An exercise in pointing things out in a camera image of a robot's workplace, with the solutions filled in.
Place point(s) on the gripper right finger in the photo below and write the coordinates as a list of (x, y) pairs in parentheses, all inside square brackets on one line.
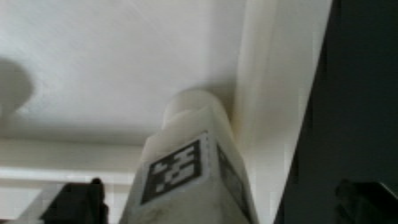
[(366, 203)]

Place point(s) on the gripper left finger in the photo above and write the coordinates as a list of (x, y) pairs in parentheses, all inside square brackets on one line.
[(78, 207)]

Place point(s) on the white leg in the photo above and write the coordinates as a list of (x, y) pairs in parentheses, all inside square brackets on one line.
[(190, 185)]

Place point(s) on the white square tabletop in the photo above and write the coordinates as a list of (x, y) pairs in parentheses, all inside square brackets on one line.
[(100, 57)]

